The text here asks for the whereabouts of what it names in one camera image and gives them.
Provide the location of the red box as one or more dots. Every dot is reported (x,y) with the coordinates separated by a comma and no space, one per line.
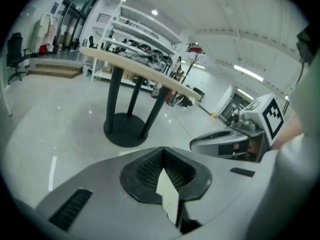
(169,96)

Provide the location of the wooden steps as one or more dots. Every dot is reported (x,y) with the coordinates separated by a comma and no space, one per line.
(55,71)

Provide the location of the person's right forearm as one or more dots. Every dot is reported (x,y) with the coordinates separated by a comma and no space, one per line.
(287,131)

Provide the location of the black coat stand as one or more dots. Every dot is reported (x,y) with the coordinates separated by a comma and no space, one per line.
(191,66)

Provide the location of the white metal shelf rack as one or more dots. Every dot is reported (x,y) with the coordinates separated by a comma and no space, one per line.
(140,21)

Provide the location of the grey crumpled cloth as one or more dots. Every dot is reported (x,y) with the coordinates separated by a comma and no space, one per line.
(142,59)

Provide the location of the red bag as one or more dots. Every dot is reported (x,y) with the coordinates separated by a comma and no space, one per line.
(43,48)

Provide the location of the round beige table black base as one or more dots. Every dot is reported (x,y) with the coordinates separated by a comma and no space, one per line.
(140,67)

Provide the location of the small yellow container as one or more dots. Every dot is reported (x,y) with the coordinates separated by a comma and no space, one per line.
(214,115)

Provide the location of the black office chair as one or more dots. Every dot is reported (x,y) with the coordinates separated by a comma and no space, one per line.
(92,42)
(14,51)

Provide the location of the person's upper body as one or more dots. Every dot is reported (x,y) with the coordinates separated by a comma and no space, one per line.
(308,96)

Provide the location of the white waste bin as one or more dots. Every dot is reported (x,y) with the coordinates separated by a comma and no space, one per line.
(87,72)

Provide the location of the clothes rack with pale garments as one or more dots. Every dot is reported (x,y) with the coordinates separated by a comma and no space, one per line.
(45,31)

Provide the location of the long ceiling light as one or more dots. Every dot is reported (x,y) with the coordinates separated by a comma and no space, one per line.
(248,72)

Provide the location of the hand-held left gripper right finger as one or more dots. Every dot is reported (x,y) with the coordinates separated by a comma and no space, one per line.
(200,180)

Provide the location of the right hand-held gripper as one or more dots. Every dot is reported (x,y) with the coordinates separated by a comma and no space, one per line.
(252,114)

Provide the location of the white lidded bin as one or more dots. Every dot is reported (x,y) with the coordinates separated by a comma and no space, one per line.
(167,191)

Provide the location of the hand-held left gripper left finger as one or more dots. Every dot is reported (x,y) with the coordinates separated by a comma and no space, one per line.
(130,179)

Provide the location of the row of black round devices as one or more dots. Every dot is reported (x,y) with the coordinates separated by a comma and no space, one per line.
(150,51)

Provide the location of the blue wall poster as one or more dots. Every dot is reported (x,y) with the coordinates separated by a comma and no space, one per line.
(55,8)

